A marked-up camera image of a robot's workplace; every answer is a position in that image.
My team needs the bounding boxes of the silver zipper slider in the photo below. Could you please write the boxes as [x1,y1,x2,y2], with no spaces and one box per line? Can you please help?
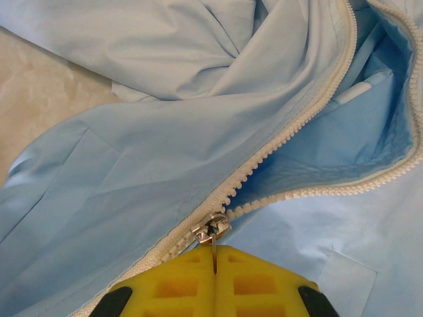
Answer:
[191,213,233,275]

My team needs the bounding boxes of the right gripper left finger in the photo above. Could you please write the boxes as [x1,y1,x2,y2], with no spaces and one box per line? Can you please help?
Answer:
[89,246,217,317]

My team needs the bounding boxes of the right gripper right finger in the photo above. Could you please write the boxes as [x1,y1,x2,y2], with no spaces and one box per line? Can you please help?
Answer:
[213,244,338,317]

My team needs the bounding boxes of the light blue zip jacket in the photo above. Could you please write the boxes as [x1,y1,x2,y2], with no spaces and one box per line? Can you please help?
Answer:
[0,0,423,317]

